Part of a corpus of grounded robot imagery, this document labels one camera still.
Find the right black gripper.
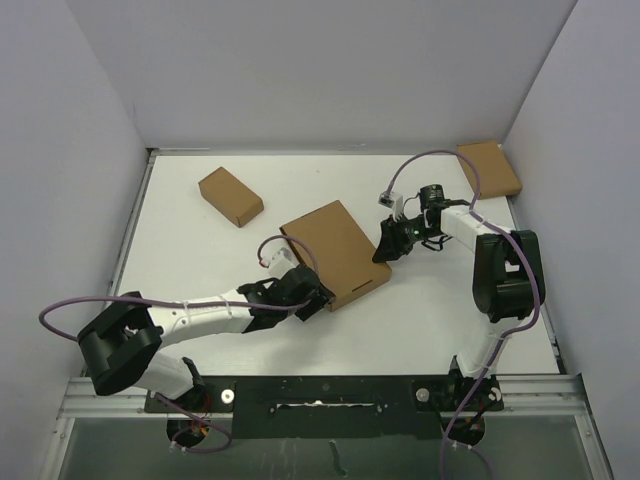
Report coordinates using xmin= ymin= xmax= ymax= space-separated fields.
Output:
xmin=373 ymin=213 xmax=438 ymax=264

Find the large cardboard box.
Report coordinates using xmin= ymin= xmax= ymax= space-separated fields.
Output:
xmin=280 ymin=200 xmax=392 ymax=312

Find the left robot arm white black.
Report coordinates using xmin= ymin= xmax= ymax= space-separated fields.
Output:
xmin=77 ymin=265 xmax=334 ymax=411

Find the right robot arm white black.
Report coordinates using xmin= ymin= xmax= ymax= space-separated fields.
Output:
xmin=372 ymin=184 xmax=545 ymax=409

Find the small closed cardboard box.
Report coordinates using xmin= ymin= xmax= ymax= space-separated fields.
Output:
xmin=198 ymin=167 xmax=264 ymax=228

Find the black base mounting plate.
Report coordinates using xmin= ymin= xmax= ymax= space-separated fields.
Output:
xmin=144 ymin=370 xmax=504 ymax=442

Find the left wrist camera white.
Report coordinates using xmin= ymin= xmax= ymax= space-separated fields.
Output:
xmin=260 ymin=247 xmax=298 ymax=278

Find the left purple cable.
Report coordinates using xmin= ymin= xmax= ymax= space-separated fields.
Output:
xmin=38 ymin=234 xmax=320 ymax=455

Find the purple cable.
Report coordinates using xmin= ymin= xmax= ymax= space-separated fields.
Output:
xmin=38 ymin=234 xmax=320 ymax=455
xmin=387 ymin=149 xmax=544 ymax=480

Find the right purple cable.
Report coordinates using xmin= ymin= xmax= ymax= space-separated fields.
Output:
xmin=387 ymin=149 xmax=544 ymax=480

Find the aluminium frame rail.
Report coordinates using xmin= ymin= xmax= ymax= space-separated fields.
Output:
xmin=39 ymin=374 xmax=613 ymax=479

